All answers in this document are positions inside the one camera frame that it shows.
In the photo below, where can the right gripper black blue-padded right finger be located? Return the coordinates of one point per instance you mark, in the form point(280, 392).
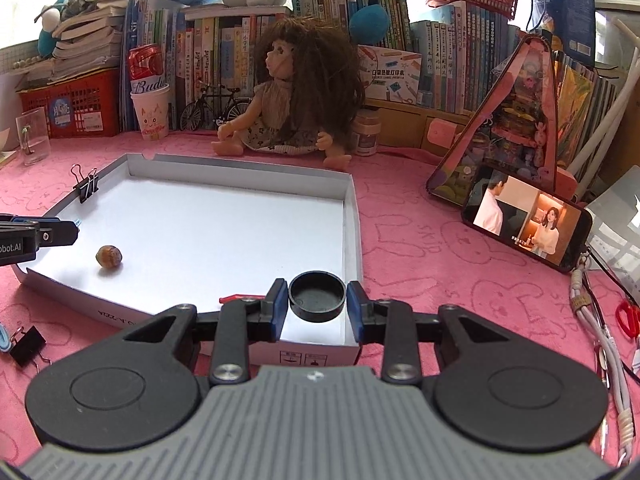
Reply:
point(390, 323)

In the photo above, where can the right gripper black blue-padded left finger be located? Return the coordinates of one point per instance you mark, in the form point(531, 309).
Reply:
point(242, 322)

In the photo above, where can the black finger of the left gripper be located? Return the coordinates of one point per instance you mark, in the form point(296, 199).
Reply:
point(53, 232)

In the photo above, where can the brown walnut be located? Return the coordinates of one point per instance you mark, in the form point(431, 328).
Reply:
point(109, 257)

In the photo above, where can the black round cap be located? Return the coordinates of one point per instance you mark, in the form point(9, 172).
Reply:
point(317, 296)

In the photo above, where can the light blue hair clip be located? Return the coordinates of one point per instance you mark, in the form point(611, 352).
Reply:
point(5, 340)

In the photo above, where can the black binder clip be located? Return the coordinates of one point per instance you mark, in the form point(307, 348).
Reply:
point(86, 184)
point(27, 346)

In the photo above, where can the black binder clip on box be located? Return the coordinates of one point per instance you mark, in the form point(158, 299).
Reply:
point(86, 184)

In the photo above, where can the clear acrylic block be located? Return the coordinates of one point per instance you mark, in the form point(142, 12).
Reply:
point(33, 135)

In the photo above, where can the white cardboard box tray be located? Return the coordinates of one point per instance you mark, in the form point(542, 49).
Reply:
point(192, 230)

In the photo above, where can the red plastic crate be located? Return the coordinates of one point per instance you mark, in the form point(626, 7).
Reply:
point(78, 107)

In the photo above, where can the white cat paper cup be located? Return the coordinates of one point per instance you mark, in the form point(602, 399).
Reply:
point(152, 113)

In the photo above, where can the smartphone playing video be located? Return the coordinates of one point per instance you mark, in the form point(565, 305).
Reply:
point(522, 216)

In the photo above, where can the red Budweiser can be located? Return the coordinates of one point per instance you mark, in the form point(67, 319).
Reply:
point(146, 68)

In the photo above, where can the stack of grey books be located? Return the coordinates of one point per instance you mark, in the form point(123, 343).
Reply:
point(89, 37)

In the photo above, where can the small brown-lid jar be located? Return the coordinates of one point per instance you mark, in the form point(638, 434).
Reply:
point(366, 127)

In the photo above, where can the black miniature bicycle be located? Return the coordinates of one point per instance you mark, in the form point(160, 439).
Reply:
point(213, 107)

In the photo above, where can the small blue plush doll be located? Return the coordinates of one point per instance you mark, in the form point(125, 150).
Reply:
point(50, 17)

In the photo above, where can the pink triangular picture box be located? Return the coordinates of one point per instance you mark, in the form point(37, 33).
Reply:
point(515, 129)

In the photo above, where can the brown-haired doll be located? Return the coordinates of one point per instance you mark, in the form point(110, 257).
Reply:
point(307, 95)

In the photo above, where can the row of upright books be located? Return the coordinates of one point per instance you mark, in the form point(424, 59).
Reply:
point(212, 57)

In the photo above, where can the red scissors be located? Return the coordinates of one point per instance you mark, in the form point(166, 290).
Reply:
point(627, 317)

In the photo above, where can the clear plastic folder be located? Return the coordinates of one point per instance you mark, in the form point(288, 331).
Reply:
point(615, 233)

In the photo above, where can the colourful stationery box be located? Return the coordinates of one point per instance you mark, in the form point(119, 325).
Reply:
point(389, 74)

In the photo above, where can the blue paper bag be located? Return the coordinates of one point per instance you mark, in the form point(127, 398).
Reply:
point(570, 27)

